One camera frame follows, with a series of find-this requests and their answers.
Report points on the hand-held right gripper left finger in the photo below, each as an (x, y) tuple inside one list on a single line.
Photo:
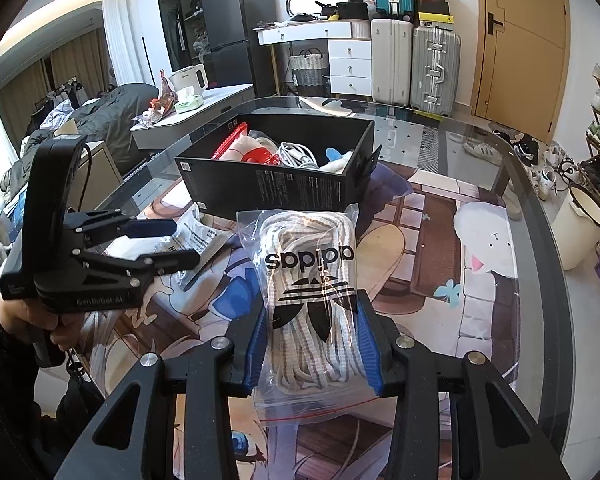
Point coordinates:
[(252, 355)]

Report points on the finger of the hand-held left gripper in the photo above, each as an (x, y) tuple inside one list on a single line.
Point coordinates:
[(150, 228), (175, 260)]

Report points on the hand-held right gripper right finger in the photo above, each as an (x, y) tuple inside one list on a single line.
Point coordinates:
[(367, 350)]

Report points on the white printed plastic bag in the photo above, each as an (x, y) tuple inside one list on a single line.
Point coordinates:
[(205, 240)]

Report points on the clear bag of white laces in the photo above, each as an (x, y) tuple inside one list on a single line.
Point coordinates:
[(310, 310)]

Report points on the red toothed plastic strip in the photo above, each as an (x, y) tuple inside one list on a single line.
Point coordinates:
[(227, 142)]

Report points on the red white glue packet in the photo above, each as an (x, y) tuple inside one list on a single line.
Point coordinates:
[(252, 152)]

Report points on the black cardboard box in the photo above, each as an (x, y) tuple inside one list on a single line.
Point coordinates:
[(280, 185)]

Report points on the person's left forearm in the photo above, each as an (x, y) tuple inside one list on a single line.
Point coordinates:
[(10, 395)]

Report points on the person's left hand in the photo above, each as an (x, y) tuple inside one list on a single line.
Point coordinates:
[(15, 312)]

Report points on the pile of clothes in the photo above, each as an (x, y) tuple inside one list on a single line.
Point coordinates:
[(0, 220)]

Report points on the beige side cabinet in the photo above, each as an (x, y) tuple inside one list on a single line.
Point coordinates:
[(102, 170)]

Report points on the printed table mat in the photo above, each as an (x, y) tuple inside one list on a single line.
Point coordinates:
[(430, 310)]

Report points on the black puffy coat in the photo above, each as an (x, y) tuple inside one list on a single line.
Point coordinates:
[(115, 120)]

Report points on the brown curtain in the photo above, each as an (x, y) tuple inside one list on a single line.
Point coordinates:
[(25, 90)]

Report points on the red snack bag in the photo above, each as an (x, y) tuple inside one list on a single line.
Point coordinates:
[(155, 105)]

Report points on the green tissue pack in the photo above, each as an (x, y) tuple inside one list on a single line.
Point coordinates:
[(187, 104)]

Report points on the grey coffee table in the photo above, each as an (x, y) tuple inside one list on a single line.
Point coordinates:
[(210, 110)]

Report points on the white electric kettle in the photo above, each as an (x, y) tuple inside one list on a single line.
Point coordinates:
[(190, 80)]

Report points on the white curtain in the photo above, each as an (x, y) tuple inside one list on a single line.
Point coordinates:
[(127, 35)]

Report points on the dark glass cabinet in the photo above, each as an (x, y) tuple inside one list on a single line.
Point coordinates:
[(177, 15)]

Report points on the dark grey refrigerator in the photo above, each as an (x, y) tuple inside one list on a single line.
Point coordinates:
[(235, 25)]

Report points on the woven basket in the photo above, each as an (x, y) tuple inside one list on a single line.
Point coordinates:
[(307, 72)]

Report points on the white round bin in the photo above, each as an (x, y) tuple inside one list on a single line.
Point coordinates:
[(577, 230)]

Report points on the pile of floor shoes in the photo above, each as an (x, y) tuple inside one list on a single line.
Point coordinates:
[(525, 152)]

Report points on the white desk with drawers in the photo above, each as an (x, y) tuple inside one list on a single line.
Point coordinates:
[(350, 67)]

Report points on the oval mirror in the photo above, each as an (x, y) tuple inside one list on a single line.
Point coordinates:
[(310, 0)]

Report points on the silver suitcase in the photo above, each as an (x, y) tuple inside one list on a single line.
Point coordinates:
[(435, 70)]

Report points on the white suitcase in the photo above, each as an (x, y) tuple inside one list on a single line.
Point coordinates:
[(391, 62)]

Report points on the white ribbed container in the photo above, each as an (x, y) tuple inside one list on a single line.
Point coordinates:
[(361, 30)]

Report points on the black bag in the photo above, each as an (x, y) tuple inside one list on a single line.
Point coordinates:
[(352, 10)]

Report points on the wooden door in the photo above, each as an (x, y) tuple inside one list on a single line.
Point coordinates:
[(525, 60)]

